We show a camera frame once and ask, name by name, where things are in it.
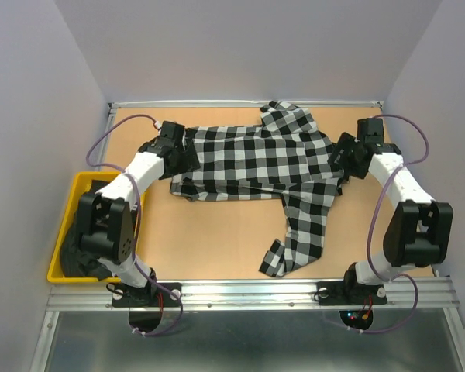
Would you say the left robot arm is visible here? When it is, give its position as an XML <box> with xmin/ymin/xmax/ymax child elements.
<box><xmin>74</xmin><ymin>121</ymin><xmax>199</xmax><ymax>305</ymax></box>

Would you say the black white checkered shirt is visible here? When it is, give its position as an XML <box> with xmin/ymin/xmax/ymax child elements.
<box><xmin>170</xmin><ymin>101</ymin><xmax>343</xmax><ymax>277</ymax></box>

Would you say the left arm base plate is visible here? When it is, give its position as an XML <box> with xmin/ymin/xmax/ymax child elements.
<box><xmin>105</xmin><ymin>282</ymin><xmax>181</xmax><ymax>308</ymax></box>

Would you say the aluminium front rail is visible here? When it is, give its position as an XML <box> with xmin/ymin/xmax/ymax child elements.
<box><xmin>46</xmin><ymin>277</ymin><xmax>460</xmax><ymax>312</ymax></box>

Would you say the yellow plastic bin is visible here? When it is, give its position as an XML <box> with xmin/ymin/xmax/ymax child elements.
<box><xmin>46</xmin><ymin>170</ymin><xmax>148</xmax><ymax>284</ymax></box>

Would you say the dark shirt in bin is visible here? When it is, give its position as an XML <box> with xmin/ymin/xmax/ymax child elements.
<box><xmin>49</xmin><ymin>174</ymin><xmax>118</xmax><ymax>284</ymax></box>

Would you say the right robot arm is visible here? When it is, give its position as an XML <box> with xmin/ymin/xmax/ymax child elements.
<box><xmin>329</xmin><ymin>115</ymin><xmax>453</xmax><ymax>302</ymax></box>

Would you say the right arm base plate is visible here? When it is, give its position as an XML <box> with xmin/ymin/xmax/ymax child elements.
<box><xmin>313</xmin><ymin>281</ymin><xmax>388</xmax><ymax>306</ymax></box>

